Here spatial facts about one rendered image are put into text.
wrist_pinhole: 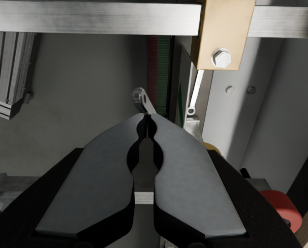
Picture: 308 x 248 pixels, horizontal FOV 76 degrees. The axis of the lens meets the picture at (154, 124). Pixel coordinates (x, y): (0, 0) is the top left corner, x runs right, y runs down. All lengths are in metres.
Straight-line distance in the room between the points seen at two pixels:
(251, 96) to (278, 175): 0.19
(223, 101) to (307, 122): 0.18
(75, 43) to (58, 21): 0.89
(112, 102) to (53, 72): 0.35
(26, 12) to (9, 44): 0.76
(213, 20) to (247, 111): 0.36
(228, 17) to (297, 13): 0.08
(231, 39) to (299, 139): 0.27
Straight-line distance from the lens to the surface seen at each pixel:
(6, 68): 1.07
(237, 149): 0.63
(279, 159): 0.51
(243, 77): 0.51
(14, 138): 1.61
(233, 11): 0.24
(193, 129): 0.39
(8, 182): 0.41
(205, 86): 0.40
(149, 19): 0.24
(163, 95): 0.40
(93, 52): 1.13
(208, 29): 0.23
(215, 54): 0.24
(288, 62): 0.50
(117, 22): 0.24
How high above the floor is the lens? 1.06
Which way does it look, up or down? 58 degrees down
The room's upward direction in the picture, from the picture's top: 180 degrees clockwise
